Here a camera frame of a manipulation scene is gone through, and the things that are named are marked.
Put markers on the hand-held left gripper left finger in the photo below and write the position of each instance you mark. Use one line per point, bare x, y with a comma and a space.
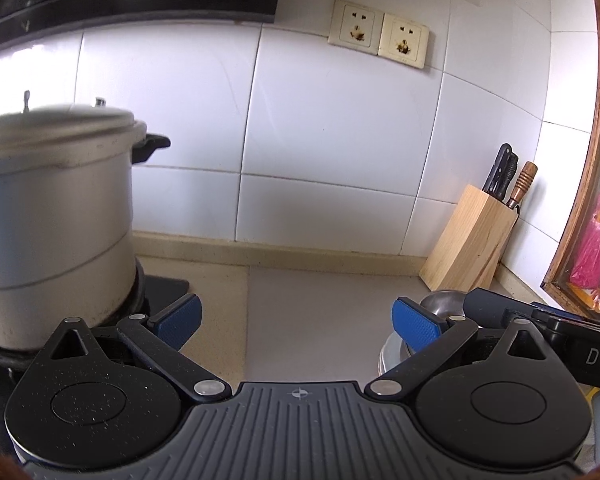
180, 322

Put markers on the cream wall socket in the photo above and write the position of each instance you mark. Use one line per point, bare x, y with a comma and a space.
404, 40
355, 27

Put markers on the large floral plate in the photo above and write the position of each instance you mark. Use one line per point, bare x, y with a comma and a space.
397, 355

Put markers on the steel pot lid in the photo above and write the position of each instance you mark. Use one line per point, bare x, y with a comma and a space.
55, 125

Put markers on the wooden knife block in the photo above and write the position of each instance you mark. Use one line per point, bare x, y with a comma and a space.
472, 240

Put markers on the pink plastic bag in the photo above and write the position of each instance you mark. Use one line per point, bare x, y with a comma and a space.
592, 245

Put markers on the large steel pot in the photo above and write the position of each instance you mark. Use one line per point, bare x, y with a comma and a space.
55, 240

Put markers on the large steel bowl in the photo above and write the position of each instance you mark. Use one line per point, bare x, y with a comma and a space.
442, 302

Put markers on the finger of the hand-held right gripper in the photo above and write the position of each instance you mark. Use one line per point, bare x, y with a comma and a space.
490, 310
555, 310

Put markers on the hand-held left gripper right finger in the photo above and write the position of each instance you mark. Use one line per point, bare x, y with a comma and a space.
415, 327

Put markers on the black gas stove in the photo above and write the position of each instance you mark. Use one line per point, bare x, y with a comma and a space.
165, 287

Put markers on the wooden framed cabinet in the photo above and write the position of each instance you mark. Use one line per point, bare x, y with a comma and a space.
585, 200

